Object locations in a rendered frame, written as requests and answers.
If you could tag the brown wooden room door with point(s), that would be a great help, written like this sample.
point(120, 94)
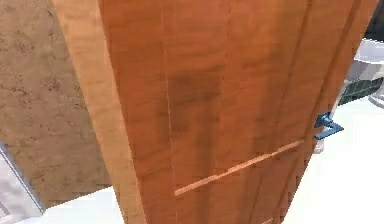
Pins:
point(216, 100)

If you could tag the white door frame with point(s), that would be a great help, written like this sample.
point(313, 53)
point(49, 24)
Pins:
point(13, 186)

